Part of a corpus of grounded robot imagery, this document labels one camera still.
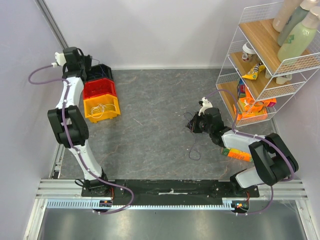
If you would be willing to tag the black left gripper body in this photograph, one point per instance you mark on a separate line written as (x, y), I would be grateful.
(86, 63)

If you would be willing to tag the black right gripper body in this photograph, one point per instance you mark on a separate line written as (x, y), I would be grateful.
(194, 122)

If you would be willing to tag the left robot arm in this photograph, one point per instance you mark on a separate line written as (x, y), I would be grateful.
(69, 126)

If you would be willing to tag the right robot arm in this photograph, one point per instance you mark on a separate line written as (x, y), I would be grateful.
(273, 161)

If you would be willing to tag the black plastic bin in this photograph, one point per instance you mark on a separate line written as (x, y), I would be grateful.
(99, 71)

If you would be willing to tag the red plastic bin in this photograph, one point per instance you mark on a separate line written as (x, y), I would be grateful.
(98, 88)

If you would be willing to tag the green orange box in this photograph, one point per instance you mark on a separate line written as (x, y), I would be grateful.
(236, 154)

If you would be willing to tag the yellow plastic bin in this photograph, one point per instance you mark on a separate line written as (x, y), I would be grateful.
(101, 108)

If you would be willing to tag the orange snack boxes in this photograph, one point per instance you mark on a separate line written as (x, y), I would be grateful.
(248, 107)

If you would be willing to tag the colourful small carton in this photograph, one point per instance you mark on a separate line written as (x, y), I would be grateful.
(241, 89)

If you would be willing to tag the yellow snack bag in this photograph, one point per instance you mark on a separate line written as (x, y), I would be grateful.
(254, 71)

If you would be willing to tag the paper coffee cup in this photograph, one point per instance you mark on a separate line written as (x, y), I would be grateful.
(248, 53)

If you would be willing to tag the small white bottle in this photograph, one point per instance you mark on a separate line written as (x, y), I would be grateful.
(280, 80)

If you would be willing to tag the green lotion bottle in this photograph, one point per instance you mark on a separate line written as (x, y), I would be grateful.
(300, 37)

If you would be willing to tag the beige bottle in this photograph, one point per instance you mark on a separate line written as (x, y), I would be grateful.
(286, 10)

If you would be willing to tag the grey green bottle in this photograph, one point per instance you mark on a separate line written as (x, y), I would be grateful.
(297, 16)

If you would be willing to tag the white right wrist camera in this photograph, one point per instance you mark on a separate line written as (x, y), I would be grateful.
(205, 104)

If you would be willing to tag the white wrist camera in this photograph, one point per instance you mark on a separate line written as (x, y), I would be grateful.
(205, 104)
(60, 60)

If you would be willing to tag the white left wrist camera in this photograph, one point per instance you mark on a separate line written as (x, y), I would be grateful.
(60, 60)

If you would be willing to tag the white wire shelf rack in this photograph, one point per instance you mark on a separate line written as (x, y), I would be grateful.
(255, 27)

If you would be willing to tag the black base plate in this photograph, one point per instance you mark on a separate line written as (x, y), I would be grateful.
(168, 192)

